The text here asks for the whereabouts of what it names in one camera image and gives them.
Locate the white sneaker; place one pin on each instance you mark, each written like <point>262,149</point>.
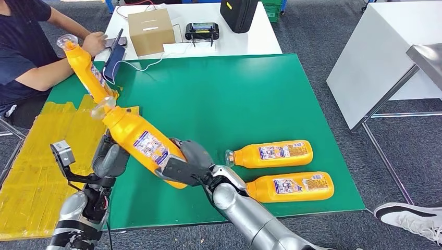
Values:
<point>407,220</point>

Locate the green plastic crate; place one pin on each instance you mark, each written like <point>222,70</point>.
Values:
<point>272,12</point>

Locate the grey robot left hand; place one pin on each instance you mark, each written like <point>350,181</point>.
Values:
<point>108,160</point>

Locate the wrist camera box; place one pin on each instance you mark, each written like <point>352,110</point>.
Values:
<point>183,172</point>
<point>63,155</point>

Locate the green table board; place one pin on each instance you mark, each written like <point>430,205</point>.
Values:
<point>224,96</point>

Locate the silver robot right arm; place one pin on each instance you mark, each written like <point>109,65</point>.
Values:
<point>248,217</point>

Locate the white table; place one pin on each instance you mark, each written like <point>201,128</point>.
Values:
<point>241,41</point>

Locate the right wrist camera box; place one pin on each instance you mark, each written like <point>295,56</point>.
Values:
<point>183,172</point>

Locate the black handheld controller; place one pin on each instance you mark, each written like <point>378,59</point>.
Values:
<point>202,31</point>

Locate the white cabinet panel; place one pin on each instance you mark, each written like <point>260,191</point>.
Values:
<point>380,51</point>

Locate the blue tablet case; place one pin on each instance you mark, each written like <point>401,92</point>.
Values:
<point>115,64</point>

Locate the black carrying case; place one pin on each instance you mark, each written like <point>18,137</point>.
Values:
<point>238,15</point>

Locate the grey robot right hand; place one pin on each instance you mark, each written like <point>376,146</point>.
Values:
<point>197,153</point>

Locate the grey metal chair frame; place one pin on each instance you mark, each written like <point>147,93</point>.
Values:
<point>15,129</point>

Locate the yellow taped sheet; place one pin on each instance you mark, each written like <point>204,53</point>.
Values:
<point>34,155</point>

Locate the cardboard box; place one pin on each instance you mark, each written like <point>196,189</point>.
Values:
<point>150,31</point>

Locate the orange detergent bottle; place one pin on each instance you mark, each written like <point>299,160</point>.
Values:
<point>248,157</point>
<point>83,65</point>
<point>127,129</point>
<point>321,193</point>

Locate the person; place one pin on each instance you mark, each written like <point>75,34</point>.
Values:
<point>20,41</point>

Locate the steel table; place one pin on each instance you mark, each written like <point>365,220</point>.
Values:
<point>428,58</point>

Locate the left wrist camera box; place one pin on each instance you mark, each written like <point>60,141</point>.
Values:
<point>63,155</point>

